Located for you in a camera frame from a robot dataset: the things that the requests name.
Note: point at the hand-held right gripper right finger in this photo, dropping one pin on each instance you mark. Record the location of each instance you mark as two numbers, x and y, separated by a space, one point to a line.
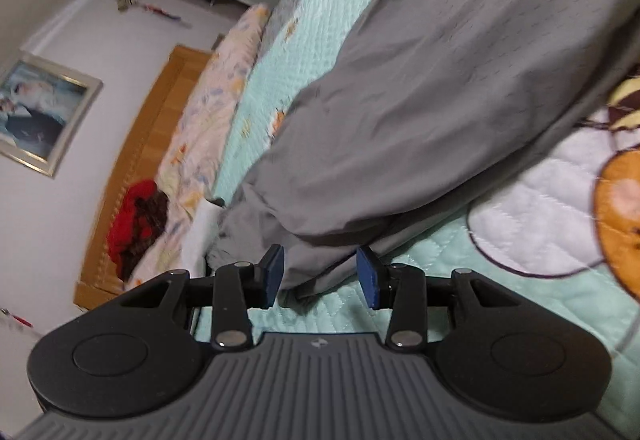
367 280

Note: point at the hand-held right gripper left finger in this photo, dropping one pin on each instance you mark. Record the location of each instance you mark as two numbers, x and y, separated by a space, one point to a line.
274 277

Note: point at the grey pants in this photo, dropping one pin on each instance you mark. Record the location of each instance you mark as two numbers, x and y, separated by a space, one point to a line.
425 95

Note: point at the light grey folded blanket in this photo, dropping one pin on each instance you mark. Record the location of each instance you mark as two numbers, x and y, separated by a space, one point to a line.
200 240

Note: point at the red and dark clothing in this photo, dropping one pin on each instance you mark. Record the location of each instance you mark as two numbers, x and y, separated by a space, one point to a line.
130 220

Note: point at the floral pillow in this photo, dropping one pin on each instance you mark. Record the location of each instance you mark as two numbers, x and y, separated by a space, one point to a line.
210 105

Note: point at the wooden headboard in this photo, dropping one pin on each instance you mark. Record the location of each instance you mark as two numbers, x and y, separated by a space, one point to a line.
150 120

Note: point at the hanging tassel ornament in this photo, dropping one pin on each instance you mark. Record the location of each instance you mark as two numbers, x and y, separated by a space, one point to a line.
150 9

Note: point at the framed wall picture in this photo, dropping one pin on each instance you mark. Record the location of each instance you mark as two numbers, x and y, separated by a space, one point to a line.
40 110

